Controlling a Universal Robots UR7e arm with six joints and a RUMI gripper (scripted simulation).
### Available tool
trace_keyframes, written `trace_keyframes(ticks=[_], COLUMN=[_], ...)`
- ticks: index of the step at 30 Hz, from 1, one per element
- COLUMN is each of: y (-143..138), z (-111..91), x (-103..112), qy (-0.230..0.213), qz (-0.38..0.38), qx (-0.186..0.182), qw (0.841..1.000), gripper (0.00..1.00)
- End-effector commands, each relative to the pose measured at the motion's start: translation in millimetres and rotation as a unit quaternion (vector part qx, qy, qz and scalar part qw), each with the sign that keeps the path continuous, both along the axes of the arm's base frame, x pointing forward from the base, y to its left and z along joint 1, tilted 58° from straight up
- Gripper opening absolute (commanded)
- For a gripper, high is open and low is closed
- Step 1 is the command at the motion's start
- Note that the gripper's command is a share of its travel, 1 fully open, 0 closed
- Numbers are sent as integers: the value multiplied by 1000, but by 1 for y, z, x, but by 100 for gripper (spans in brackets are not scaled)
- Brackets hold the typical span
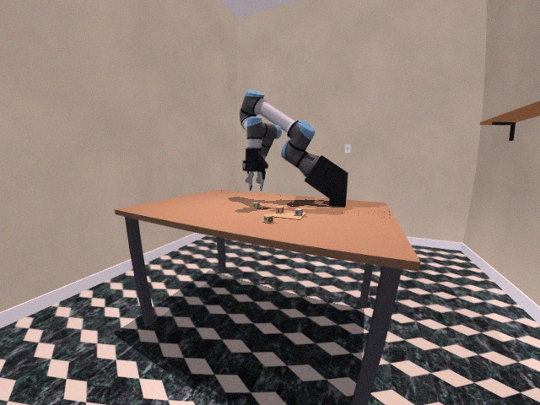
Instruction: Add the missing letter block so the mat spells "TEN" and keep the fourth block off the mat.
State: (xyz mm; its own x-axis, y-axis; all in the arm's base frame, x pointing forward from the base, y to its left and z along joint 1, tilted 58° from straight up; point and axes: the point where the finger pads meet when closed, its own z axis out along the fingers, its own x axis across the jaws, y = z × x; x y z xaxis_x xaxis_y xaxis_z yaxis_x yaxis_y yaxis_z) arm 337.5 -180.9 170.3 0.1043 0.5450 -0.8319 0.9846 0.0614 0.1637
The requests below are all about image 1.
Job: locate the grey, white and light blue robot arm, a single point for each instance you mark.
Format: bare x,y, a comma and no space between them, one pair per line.
261,135

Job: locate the tan mat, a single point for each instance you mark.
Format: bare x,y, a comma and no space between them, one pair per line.
288,215

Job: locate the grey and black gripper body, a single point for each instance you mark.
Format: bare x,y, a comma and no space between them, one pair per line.
255,164

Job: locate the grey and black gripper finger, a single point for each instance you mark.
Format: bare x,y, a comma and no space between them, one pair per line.
261,177
249,179

